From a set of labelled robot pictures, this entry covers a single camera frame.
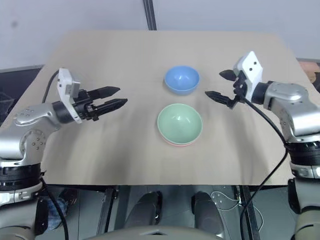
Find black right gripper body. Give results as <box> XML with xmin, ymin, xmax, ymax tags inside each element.
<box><xmin>228</xmin><ymin>70</ymin><xmax>251</xmax><ymax>111</ymax></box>

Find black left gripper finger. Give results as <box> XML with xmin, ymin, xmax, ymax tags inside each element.
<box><xmin>95</xmin><ymin>98</ymin><xmax>129</xmax><ymax>117</ymax></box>
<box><xmin>89</xmin><ymin>86</ymin><xmax>121</xmax><ymax>101</ymax></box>

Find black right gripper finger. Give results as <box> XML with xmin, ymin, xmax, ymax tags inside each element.
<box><xmin>218</xmin><ymin>69</ymin><xmax>239</xmax><ymax>81</ymax></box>
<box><xmin>204</xmin><ymin>90</ymin><xmax>234</xmax><ymax>107</ymax></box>

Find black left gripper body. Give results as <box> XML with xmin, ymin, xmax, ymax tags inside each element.
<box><xmin>72</xmin><ymin>89</ymin><xmax>100</xmax><ymax>123</ymax></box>

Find blue bowl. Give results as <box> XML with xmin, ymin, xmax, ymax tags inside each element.
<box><xmin>163</xmin><ymin>65</ymin><xmax>201</xmax><ymax>96</ymax></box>

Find green bowl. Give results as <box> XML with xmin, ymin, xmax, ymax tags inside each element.
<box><xmin>156</xmin><ymin>103</ymin><xmax>203</xmax><ymax>146</ymax></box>

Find pink bowl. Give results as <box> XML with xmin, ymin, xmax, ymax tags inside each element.
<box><xmin>159</xmin><ymin>134</ymin><xmax>199</xmax><ymax>149</ymax></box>

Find beige tablecloth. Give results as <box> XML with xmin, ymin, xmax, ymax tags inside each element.
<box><xmin>0</xmin><ymin>29</ymin><xmax>320</xmax><ymax>187</ymax></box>

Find black box with grey edge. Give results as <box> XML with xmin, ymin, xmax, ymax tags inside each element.
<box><xmin>0</xmin><ymin>64</ymin><xmax>45</xmax><ymax>127</ymax></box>

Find brown cardboard object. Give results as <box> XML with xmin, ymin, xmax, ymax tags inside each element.
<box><xmin>296</xmin><ymin>57</ymin><xmax>320</xmax><ymax>93</ymax></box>

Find dark vertical pole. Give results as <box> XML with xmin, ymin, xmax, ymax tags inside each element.
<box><xmin>142</xmin><ymin>0</ymin><xmax>158</xmax><ymax>30</ymax></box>

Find black table leg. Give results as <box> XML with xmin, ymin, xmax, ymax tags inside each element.
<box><xmin>234</xmin><ymin>185</ymin><xmax>264</xmax><ymax>240</ymax></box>
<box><xmin>95</xmin><ymin>185</ymin><xmax>120</xmax><ymax>240</ymax></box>

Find blue denim fabric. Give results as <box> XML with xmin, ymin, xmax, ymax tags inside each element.
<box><xmin>46</xmin><ymin>188</ymin><xmax>79</xmax><ymax>231</ymax></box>

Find dark rounded shape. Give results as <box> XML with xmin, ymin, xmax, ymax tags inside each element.
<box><xmin>190</xmin><ymin>190</ymin><xmax>224</xmax><ymax>236</ymax></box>

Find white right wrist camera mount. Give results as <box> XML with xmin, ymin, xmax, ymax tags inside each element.
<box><xmin>232</xmin><ymin>50</ymin><xmax>265</xmax><ymax>104</ymax></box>

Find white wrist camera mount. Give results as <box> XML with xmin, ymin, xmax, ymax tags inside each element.
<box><xmin>56</xmin><ymin>67</ymin><xmax>84</xmax><ymax>125</ymax></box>
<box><xmin>232</xmin><ymin>50</ymin><xmax>265</xmax><ymax>104</ymax></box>

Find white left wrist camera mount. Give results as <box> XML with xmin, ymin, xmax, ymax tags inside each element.
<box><xmin>56</xmin><ymin>67</ymin><xmax>84</xmax><ymax>125</ymax></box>

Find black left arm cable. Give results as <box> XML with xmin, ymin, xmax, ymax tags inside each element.
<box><xmin>39</xmin><ymin>69</ymin><xmax>70</xmax><ymax>240</ymax></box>

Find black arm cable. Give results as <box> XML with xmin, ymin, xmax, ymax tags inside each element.
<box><xmin>39</xmin><ymin>69</ymin><xmax>70</xmax><ymax>240</ymax></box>
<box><xmin>239</xmin><ymin>97</ymin><xmax>289</xmax><ymax>240</ymax></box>

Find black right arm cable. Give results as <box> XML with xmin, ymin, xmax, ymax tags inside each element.
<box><xmin>239</xmin><ymin>97</ymin><xmax>289</xmax><ymax>240</ymax></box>

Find thin white wire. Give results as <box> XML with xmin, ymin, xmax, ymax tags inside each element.
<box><xmin>209</xmin><ymin>190</ymin><xmax>266</xmax><ymax>227</ymax></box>

